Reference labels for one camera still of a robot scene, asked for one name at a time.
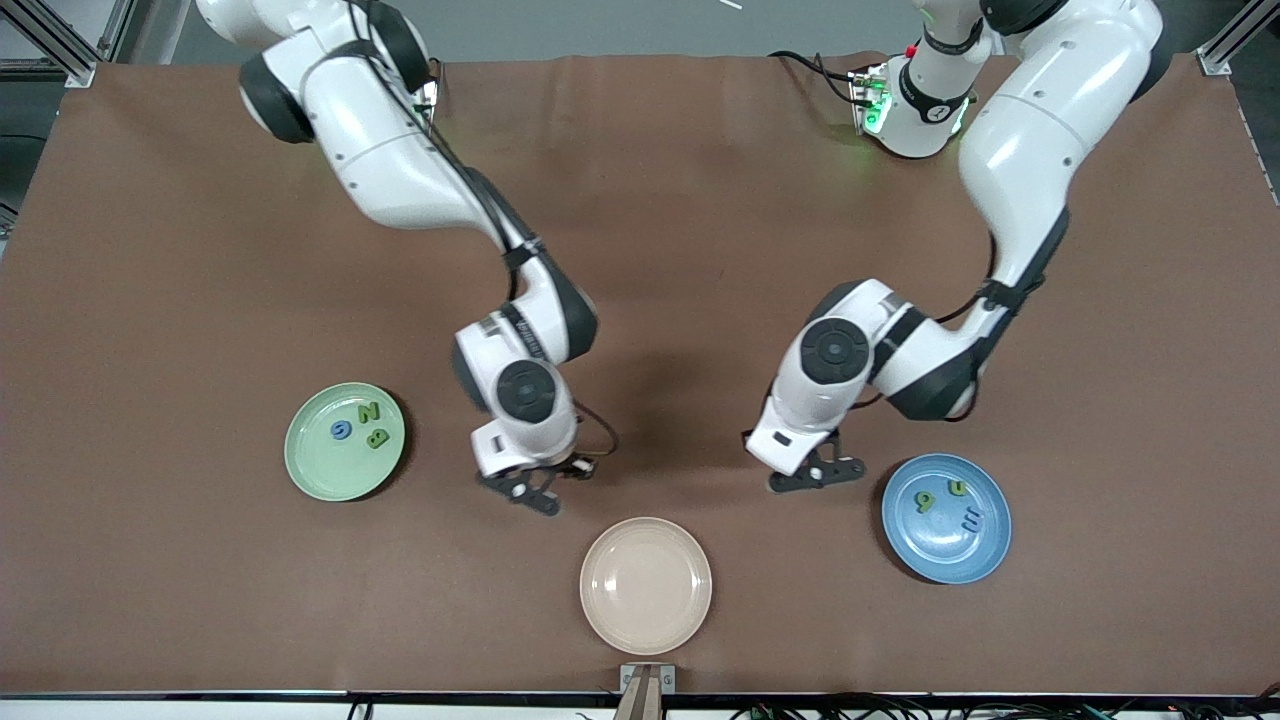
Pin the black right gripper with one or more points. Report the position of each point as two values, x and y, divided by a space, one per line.
572 466

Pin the blue plate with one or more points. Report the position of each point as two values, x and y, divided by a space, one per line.
940 555

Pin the brown table mat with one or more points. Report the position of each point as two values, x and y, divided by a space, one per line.
700 200

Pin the blue letter G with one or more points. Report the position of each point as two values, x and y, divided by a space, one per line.
342 438

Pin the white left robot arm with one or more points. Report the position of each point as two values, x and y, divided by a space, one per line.
1030 140

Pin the green letter p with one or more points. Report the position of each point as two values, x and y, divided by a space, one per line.
931 505

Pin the aluminium frame profile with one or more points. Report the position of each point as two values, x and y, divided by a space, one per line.
1228 42
70 55

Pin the green plate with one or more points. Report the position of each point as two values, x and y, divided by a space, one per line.
330 470

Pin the beige plate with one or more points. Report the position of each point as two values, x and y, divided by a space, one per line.
645 585

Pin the grey metal bracket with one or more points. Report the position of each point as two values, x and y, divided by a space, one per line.
628 680

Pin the blue letter m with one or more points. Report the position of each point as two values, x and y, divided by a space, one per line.
972 519

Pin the metal base connector panel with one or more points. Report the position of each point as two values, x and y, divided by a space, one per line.
431 95
868 100

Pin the tan mount bar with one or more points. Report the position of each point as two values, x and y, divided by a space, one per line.
640 702

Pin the green letter B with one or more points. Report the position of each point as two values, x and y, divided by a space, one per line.
378 438

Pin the green letter N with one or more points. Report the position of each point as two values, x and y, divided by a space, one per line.
369 412

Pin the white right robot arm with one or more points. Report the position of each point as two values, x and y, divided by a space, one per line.
390 150

